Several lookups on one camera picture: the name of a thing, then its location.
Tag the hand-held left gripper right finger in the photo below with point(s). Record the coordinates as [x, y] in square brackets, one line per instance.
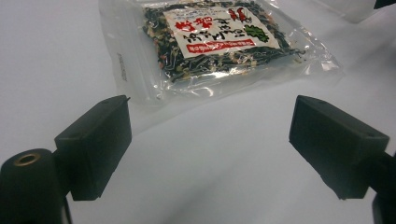
[333, 146]

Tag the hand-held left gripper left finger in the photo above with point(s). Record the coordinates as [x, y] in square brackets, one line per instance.
[93, 149]

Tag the clear bag of dried seaweed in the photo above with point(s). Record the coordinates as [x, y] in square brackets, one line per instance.
[199, 46]

